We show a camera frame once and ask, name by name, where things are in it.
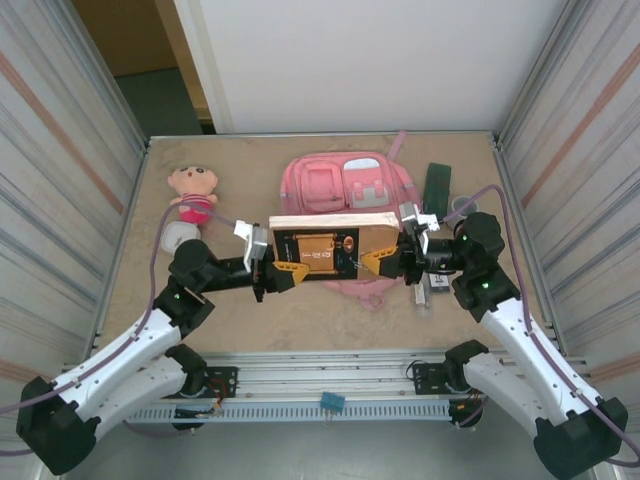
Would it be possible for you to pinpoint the aluminium table edge rail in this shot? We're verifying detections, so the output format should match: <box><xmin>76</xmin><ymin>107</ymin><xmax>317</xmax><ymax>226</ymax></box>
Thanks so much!
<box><xmin>147</xmin><ymin>130</ymin><xmax>499</xmax><ymax>142</ymax></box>

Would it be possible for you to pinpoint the brown black book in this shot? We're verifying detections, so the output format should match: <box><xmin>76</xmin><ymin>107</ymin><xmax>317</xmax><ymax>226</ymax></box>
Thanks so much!
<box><xmin>268</xmin><ymin>209</ymin><xmax>401</xmax><ymax>284</ymax></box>

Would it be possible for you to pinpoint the tan wooden door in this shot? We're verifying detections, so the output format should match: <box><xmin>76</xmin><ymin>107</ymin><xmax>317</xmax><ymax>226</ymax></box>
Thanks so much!
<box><xmin>153</xmin><ymin>0</ymin><xmax>214</xmax><ymax>124</ymax></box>

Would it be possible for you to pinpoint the slotted grey cable duct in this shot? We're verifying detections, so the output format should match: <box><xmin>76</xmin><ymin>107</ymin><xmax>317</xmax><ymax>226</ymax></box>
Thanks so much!
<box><xmin>122</xmin><ymin>401</ymin><xmax>454</xmax><ymax>425</ymax></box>

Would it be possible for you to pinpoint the pink backpack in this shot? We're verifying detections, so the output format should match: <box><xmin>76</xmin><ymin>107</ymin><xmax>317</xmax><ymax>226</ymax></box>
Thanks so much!
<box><xmin>278</xmin><ymin>130</ymin><xmax>419</xmax><ymax>312</ymax></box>

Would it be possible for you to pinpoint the aluminium enclosure post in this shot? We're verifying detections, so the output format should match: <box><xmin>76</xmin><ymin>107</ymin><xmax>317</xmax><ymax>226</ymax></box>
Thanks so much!
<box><xmin>52</xmin><ymin>0</ymin><xmax>154</xmax><ymax>156</ymax></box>
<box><xmin>492</xmin><ymin>0</ymin><xmax>589</xmax><ymax>151</ymax></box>

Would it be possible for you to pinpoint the white square alarm clock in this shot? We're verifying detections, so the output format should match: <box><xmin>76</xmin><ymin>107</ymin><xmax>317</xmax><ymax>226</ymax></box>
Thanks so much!
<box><xmin>159</xmin><ymin>221</ymin><xmax>202</xmax><ymax>256</ymax></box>

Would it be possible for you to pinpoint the pink plush doll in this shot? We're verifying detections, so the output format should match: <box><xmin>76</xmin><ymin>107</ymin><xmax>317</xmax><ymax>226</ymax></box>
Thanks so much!
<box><xmin>167</xmin><ymin>164</ymin><xmax>221</xmax><ymax>227</ymax></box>

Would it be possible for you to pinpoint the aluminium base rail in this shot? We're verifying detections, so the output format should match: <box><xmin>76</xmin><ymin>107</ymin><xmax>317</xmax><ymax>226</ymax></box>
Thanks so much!
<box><xmin>59</xmin><ymin>349</ymin><xmax>589</xmax><ymax>401</ymax></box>

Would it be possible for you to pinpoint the grey plastic cup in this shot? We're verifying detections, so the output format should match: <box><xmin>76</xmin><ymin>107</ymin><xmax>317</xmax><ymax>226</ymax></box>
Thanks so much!
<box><xmin>449</xmin><ymin>194</ymin><xmax>481</xmax><ymax>231</ymax></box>

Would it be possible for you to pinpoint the green pencil case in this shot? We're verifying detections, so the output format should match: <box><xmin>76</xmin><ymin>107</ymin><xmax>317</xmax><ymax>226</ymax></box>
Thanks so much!
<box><xmin>422</xmin><ymin>162</ymin><xmax>454</xmax><ymax>214</ymax></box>

